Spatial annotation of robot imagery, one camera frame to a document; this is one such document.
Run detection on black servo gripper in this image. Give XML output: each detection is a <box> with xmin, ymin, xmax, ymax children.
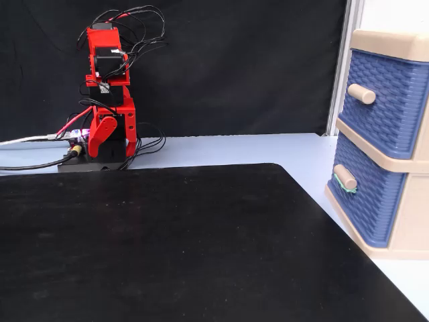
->
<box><xmin>87</xmin><ymin>87</ymin><xmax>137</xmax><ymax>159</ymax></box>

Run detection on blue woven-pattern drawer banded handle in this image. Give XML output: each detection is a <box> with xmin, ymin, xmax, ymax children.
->
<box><xmin>327</xmin><ymin>132</ymin><xmax>408</xmax><ymax>249</ymax></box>

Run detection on controller circuit board with LEDs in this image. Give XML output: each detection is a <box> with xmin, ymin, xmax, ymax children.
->
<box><xmin>68</xmin><ymin>128</ymin><xmax>92</xmax><ymax>144</ymax></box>

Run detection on black rectangular table mat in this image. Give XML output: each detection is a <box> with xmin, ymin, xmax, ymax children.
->
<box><xmin>0</xmin><ymin>162</ymin><xmax>429</xmax><ymax>322</ymax></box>

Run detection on black backdrop cloth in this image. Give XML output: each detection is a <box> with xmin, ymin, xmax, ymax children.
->
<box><xmin>0</xmin><ymin>0</ymin><xmax>348</xmax><ymax>144</ymax></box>

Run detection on green rubber band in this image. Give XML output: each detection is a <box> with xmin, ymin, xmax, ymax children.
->
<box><xmin>332</xmin><ymin>172</ymin><xmax>358</xmax><ymax>195</ymax></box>

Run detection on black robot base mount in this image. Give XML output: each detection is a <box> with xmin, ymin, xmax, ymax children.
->
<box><xmin>57</xmin><ymin>133</ymin><xmax>130</xmax><ymax>174</ymax></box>

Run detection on thin red wire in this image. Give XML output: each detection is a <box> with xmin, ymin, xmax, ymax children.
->
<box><xmin>56</xmin><ymin>106</ymin><xmax>94</xmax><ymax>137</ymax></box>

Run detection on black power cable with ferrite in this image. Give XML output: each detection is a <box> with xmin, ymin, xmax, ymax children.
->
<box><xmin>0</xmin><ymin>144</ymin><xmax>84</xmax><ymax>171</ymax></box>

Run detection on silver braided USB cable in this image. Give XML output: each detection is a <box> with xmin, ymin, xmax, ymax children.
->
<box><xmin>0</xmin><ymin>132</ymin><xmax>73</xmax><ymax>147</ymax></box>

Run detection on aluminium frame post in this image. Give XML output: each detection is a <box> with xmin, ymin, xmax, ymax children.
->
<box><xmin>326</xmin><ymin>0</ymin><xmax>366</xmax><ymax>137</ymax></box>

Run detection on blue woven-pattern drawer plain handle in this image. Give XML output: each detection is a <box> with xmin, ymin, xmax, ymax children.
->
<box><xmin>337</xmin><ymin>48</ymin><xmax>429</xmax><ymax>160</ymax></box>

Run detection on beige plastic drawer cabinet frame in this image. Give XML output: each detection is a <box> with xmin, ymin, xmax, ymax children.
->
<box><xmin>324</xmin><ymin>29</ymin><xmax>429</xmax><ymax>261</ymax></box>

